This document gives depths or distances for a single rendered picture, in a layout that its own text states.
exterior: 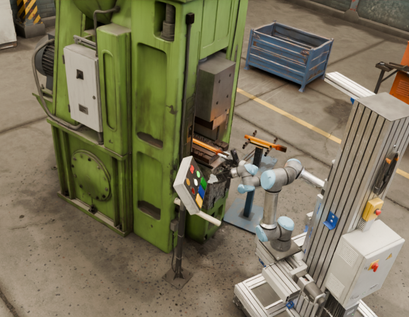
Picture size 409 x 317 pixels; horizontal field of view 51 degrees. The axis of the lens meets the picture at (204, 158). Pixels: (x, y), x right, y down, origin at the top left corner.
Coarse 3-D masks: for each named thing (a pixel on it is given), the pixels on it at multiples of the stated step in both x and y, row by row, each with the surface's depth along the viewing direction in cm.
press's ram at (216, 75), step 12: (216, 60) 326; (228, 60) 327; (204, 72) 310; (216, 72) 308; (228, 72) 322; (204, 84) 315; (216, 84) 313; (228, 84) 330; (204, 96) 320; (216, 96) 321; (228, 96) 338; (204, 108) 325; (216, 108) 329; (228, 108) 347
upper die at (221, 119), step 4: (196, 116) 341; (220, 116) 340; (224, 116) 346; (196, 120) 343; (200, 120) 340; (204, 120) 338; (216, 120) 337; (220, 120) 343; (224, 120) 349; (200, 124) 342; (204, 124) 339; (208, 124) 337; (212, 124) 335; (216, 124) 340; (220, 124) 346; (212, 128) 337
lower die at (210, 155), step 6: (198, 138) 377; (198, 144) 368; (210, 144) 371; (192, 150) 363; (198, 150) 363; (204, 150) 363; (210, 150) 363; (198, 156) 360; (204, 156) 358; (210, 156) 358; (216, 156) 365; (210, 162) 359
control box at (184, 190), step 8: (184, 160) 318; (192, 160) 317; (184, 168) 309; (184, 176) 299; (192, 176) 309; (200, 176) 323; (176, 184) 295; (184, 184) 294; (192, 184) 306; (200, 184) 319; (184, 192) 297; (192, 192) 301; (184, 200) 301; (192, 200) 300; (192, 208) 304; (200, 208) 307
